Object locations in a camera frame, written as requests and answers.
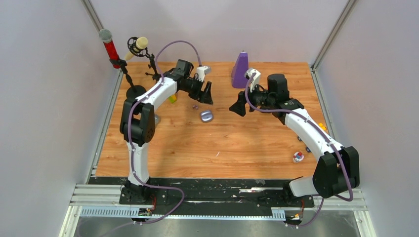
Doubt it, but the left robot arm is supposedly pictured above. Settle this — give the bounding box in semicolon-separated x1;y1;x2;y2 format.
120;59;213;204

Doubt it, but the black round-base mic stand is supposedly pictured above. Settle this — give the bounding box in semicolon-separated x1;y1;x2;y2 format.
109;59;146;98

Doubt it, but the purple metronome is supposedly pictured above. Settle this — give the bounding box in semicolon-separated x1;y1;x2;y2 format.
231;52;249;88

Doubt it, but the lavender oval charging case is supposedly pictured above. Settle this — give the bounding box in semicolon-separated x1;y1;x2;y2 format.
200;110;214;123

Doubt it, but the beige condenser microphone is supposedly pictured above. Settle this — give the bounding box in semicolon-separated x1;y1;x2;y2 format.
125;37;148;61

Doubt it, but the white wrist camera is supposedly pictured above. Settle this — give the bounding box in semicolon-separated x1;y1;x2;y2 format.
196;66;211;82
244;68;261;92

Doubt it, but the slotted cable duct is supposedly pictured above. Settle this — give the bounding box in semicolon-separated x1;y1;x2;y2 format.
80;206;286;220

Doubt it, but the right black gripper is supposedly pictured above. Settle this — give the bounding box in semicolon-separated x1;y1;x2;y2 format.
229;80;274;117

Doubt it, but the small red white toy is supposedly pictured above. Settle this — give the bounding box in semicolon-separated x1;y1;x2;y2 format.
293;152;304;163

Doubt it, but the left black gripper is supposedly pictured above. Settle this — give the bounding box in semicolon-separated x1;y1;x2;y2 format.
180;76;213;106

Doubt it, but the red microphone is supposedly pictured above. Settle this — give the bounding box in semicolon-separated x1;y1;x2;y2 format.
98;29;120;69

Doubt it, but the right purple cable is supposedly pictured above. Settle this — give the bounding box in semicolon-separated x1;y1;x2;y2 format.
244;72;354;228

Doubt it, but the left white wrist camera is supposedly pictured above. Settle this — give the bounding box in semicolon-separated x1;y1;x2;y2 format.
196;66;211;82

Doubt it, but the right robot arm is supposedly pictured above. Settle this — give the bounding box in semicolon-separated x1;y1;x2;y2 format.
229;69;360;206

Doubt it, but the yellow green toy block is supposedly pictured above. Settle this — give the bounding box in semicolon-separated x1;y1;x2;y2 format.
168;94;177;103

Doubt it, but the aluminium frame rail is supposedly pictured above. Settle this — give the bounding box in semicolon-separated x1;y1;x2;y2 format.
70;184;121;206

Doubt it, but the silver glitter microphone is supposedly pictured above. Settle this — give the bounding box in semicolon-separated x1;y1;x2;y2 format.
154;115;161;126

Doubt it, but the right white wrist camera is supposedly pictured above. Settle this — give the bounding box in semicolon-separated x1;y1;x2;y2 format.
244;68;261;92

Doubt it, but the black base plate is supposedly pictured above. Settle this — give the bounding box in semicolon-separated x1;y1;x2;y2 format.
88;177;314;216

